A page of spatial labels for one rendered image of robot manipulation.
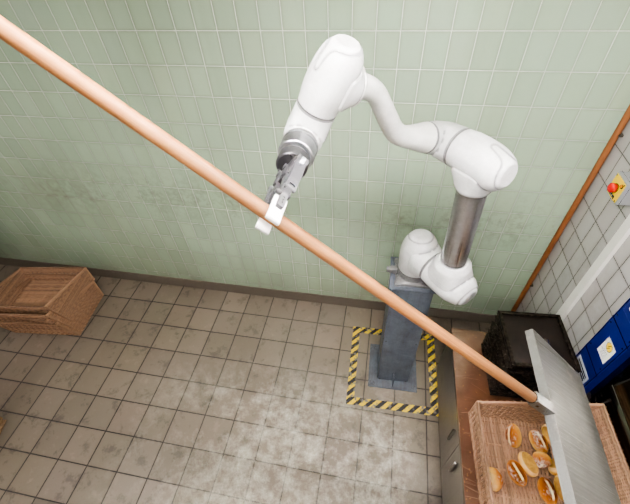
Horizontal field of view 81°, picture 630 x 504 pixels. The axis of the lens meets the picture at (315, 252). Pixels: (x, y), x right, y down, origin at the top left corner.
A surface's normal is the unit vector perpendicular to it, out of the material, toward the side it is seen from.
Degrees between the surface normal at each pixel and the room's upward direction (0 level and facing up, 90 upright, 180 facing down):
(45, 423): 0
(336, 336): 0
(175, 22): 90
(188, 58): 90
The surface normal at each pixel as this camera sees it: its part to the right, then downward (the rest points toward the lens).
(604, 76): -0.18, 0.72
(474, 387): -0.05, -0.69
